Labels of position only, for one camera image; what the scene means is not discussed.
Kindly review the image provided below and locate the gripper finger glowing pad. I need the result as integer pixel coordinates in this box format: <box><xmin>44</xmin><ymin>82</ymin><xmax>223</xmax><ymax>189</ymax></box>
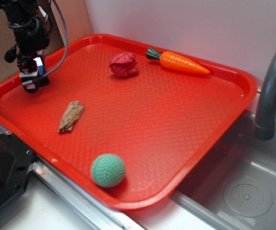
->
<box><xmin>34</xmin><ymin>54</ymin><xmax>49</xmax><ymax>86</ymax></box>
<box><xmin>19</xmin><ymin>61</ymin><xmax>40</xmax><ymax>93</ymax></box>

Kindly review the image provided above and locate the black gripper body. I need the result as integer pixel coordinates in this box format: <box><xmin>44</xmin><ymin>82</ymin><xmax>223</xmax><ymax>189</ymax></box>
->
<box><xmin>7</xmin><ymin>16</ymin><xmax>51</xmax><ymax>63</ymax></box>

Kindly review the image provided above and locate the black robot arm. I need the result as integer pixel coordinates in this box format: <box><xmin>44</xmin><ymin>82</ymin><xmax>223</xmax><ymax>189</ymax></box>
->
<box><xmin>0</xmin><ymin>0</ymin><xmax>51</xmax><ymax>93</ymax></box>

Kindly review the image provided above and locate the brown cardboard panel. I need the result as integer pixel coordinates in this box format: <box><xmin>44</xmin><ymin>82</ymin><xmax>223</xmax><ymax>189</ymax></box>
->
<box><xmin>0</xmin><ymin>0</ymin><xmax>93</xmax><ymax>93</ymax></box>

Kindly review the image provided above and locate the brown wood piece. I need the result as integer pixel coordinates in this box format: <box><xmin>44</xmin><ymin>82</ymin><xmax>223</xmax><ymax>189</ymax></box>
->
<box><xmin>58</xmin><ymin>101</ymin><xmax>84</xmax><ymax>133</ymax></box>

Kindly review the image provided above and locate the crumpled red paper ball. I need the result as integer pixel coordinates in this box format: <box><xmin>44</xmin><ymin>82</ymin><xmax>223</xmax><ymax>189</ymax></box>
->
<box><xmin>109</xmin><ymin>52</ymin><xmax>138</xmax><ymax>77</ymax></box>

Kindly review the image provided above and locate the red plastic tray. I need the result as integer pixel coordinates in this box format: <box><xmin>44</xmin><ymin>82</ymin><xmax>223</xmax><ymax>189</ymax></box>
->
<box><xmin>0</xmin><ymin>34</ymin><xmax>257</xmax><ymax>210</ymax></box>

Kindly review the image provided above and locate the green textured ball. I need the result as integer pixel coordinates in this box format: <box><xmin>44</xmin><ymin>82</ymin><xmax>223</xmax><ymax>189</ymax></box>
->
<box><xmin>91</xmin><ymin>154</ymin><xmax>126</xmax><ymax>188</ymax></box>

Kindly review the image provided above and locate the orange toy carrot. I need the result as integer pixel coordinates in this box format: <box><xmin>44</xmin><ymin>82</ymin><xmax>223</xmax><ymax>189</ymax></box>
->
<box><xmin>146</xmin><ymin>47</ymin><xmax>210</xmax><ymax>75</ymax></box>

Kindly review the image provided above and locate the grey toy sink basin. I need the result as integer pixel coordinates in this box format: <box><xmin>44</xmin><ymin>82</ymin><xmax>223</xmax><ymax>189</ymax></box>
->
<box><xmin>171</xmin><ymin>112</ymin><xmax>276</xmax><ymax>230</ymax></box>

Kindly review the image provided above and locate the grey sink faucet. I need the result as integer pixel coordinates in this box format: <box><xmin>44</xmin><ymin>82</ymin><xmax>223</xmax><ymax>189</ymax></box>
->
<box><xmin>253</xmin><ymin>53</ymin><xmax>276</xmax><ymax>140</ymax></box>

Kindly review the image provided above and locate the braided grey cable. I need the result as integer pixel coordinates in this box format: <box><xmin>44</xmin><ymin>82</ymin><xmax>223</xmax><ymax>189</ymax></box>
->
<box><xmin>22</xmin><ymin>0</ymin><xmax>69</xmax><ymax>86</ymax></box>

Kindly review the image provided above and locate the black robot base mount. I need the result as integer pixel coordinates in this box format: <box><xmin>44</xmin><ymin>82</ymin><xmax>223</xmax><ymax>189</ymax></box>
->
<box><xmin>0</xmin><ymin>134</ymin><xmax>35</xmax><ymax>210</ymax></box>

